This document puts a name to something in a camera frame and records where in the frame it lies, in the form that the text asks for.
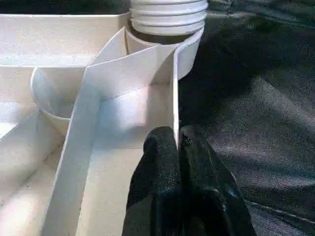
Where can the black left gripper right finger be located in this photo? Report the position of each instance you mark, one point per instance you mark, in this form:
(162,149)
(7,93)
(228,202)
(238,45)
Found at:
(211,196)

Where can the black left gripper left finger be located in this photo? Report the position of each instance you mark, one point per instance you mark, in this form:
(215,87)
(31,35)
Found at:
(155,186)

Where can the black mat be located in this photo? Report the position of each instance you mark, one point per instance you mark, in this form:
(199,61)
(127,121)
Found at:
(258,98)

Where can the white plastic table leg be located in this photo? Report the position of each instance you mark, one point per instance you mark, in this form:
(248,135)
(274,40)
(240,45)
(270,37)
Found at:
(167,17)

